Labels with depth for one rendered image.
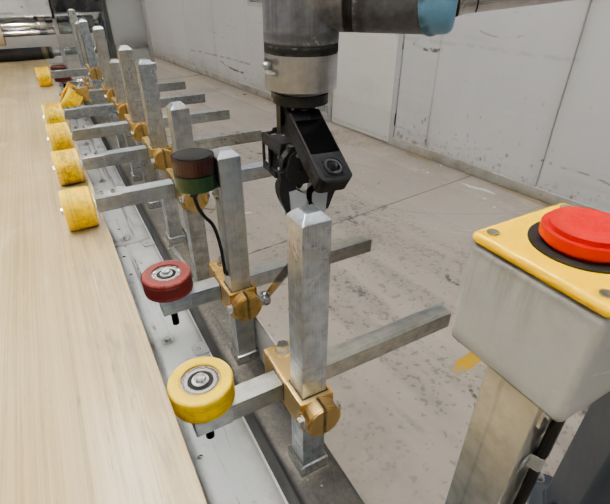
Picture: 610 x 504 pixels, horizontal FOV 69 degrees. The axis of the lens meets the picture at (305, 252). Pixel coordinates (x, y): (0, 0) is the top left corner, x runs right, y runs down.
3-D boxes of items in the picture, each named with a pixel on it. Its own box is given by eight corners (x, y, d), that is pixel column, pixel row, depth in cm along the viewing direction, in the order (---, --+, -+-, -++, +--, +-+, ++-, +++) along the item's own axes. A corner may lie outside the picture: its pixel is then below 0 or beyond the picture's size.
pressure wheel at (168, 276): (191, 303, 84) (182, 252, 78) (204, 328, 78) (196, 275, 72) (148, 317, 81) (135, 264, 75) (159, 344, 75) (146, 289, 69)
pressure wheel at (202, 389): (195, 406, 64) (184, 348, 58) (248, 416, 63) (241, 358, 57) (169, 455, 58) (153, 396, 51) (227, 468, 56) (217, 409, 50)
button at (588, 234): (566, 227, 23) (577, 198, 22) (647, 264, 20) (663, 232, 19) (514, 246, 22) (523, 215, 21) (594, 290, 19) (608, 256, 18)
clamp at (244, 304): (234, 277, 87) (232, 255, 85) (263, 316, 77) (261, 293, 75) (207, 285, 85) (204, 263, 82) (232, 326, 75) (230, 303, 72)
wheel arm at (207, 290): (361, 248, 96) (362, 230, 94) (370, 255, 94) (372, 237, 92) (159, 310, 79) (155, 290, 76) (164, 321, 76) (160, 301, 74)
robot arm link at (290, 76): (352, 53, 52) (278, 60, 48) (350, 96, 55) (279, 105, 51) (314, 44, 59) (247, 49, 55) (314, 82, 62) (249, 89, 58)
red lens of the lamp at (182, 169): (207, 159, 67) (206, 145, 66) (221, 172, 62) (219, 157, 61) (168, 166, 64) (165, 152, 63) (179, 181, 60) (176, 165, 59)
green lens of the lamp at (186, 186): (209, 175, 68) (208, 161, 67) (223, 189, 64) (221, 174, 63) (170, 182, 66) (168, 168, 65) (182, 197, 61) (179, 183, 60)
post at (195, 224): (211, 299, 110) (183, 99, 84) (216, 307, 107) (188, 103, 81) (197, 303, 108) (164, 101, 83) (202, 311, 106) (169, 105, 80)
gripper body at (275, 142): (306, 162, 68) (307, 80, 62) (336, 183, 62) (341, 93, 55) (261, 171, 65) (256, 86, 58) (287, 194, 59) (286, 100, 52)
